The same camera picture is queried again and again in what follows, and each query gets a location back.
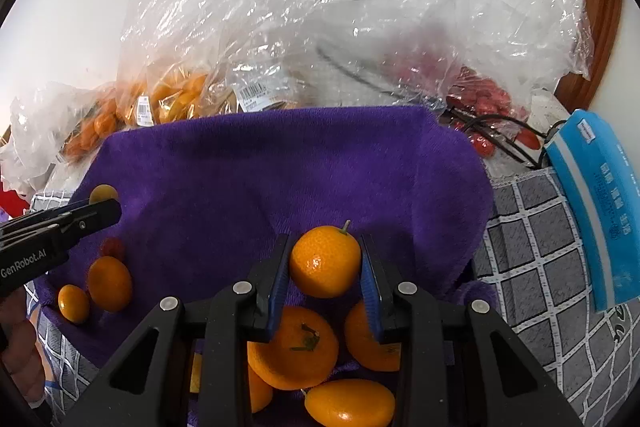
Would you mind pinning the brown wooden door frame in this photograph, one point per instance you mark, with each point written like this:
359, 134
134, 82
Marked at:
600, 7

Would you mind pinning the large empty clear plastic bag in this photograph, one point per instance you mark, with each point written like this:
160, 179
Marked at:
375, 7

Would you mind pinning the grey checked bedsheet with stars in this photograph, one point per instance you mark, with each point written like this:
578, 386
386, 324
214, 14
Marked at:
540, 267

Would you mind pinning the black eyeglasses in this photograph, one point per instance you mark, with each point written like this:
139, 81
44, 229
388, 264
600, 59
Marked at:
482, 127

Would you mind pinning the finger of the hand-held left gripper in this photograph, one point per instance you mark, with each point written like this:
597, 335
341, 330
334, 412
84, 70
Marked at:
90, 219
50, 216

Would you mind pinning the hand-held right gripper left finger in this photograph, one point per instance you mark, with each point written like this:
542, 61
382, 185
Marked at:
277, 292

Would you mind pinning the large mandarin with green stem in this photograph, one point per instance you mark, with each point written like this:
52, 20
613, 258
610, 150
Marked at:
300, 352

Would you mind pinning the small round orange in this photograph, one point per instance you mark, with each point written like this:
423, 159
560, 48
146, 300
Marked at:
74, 303

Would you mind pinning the purple towel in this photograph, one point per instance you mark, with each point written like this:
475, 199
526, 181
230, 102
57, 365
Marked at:
250, 167

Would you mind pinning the clear bag of small oranges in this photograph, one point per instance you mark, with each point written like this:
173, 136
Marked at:
92, 129

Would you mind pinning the orange mandarin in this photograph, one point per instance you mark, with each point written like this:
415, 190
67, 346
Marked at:
370, 342
260, 392
110, 282
325, 262
350, 402

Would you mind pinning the person's left hand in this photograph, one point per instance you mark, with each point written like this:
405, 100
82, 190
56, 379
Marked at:
22, 347

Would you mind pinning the red paper shopping bag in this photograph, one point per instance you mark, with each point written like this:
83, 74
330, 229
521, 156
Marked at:
10, 203

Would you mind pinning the blue tissue pack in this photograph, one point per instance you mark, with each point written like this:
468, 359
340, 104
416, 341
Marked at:
600, 207

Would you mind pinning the bagged pile of red tomatoes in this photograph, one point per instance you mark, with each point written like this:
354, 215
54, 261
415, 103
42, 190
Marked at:
485, 102

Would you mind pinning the single red cherry tomato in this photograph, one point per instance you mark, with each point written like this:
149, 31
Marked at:
112, 247

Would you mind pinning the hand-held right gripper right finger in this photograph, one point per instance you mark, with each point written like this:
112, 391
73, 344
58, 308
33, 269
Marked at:
370, 292

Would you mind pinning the clear bag of kumquats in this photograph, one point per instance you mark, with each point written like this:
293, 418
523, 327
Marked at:
180, 94

